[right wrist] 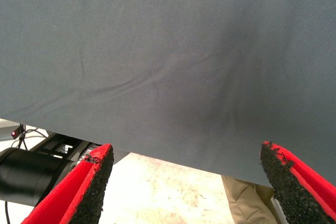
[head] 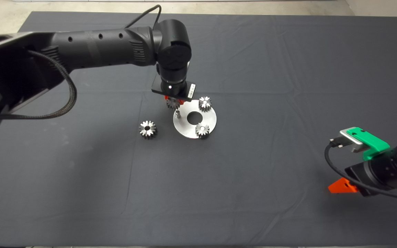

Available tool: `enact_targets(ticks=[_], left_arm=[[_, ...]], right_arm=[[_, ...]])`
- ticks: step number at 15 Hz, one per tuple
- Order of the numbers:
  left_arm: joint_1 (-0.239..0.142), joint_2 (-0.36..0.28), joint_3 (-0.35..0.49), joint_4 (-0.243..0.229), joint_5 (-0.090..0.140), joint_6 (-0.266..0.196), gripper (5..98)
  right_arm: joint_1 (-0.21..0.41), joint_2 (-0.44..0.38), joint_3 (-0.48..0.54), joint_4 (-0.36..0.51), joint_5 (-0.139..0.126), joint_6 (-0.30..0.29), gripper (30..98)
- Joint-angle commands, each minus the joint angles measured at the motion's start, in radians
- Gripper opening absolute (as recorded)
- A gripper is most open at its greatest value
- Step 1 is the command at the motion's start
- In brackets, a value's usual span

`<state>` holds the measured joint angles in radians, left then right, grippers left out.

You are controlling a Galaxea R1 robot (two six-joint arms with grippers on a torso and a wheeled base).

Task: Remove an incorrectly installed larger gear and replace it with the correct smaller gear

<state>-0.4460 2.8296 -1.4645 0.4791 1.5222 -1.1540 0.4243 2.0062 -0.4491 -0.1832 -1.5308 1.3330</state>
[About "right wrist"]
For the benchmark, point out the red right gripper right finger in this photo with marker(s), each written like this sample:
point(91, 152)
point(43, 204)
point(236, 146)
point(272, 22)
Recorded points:
point(302, 195)

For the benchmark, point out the person in khaki trousers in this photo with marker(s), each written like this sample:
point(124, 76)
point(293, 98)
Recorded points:
point(244, 203)

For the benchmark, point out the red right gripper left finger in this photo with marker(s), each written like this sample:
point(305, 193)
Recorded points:
point(65, 197)

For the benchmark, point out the aluminium profile leg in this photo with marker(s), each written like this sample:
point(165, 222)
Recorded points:
point(277, 208)

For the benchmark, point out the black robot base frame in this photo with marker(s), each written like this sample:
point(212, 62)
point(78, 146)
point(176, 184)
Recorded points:
point(26, 174)

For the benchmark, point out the dark grey table cloth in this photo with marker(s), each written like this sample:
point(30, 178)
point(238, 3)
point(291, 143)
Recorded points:
point(157, 37)

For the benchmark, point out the small device with red light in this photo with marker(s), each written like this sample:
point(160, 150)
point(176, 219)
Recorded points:
point(14, 133)

